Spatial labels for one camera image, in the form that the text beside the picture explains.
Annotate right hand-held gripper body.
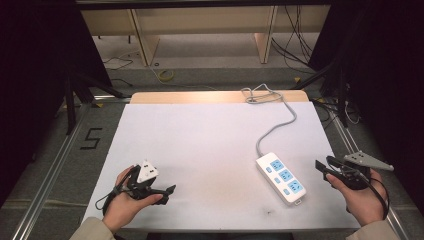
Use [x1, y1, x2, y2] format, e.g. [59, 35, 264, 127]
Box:
[336, 150, 395, 192]

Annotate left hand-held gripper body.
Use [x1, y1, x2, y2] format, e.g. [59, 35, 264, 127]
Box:
[125, 159, 160, 201]

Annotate person's right hand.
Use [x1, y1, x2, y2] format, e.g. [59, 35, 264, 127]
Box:
[325, 168, 390, 228]

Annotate person's left hand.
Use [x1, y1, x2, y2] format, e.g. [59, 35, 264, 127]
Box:
[101, 165, 164, 235]

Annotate white power strip blue sockets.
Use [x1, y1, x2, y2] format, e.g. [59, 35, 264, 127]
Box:
[255, 152, 307, 207]

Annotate white table cover sheet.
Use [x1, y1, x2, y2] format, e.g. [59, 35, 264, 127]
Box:
[81, 101, 362, 232]

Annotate black metal stand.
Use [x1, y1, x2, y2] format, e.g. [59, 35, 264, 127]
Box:
[292, 61, 352, 128]
[63, 70, 125, 135]

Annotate light wooden bench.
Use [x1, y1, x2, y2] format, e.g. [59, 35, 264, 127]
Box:
[79, 5, 332, 67]

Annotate aluminium floor rail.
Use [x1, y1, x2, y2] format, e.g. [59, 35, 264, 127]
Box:
[11, 101, 93, 240]
[328, 103, 403, 240]

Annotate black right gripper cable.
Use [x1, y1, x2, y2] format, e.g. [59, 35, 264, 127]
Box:
[346, 166, 391, 221]

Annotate grey power strip cable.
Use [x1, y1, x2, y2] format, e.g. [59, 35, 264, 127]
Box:
[240, 83, 298, 158]

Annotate bundle of black cables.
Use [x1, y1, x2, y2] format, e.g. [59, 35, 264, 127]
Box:
[270, 5, 316, 69]

